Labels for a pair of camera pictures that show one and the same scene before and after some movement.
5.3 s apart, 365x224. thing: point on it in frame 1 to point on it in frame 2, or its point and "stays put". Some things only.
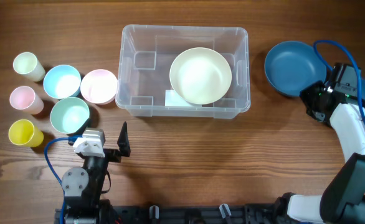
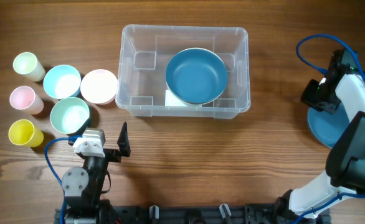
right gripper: x=308 y=98 stays put
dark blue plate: x=291 y=66 to x=196 y=76
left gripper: x=115 y=155 stays put
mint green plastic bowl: x=70 y=116 stays put
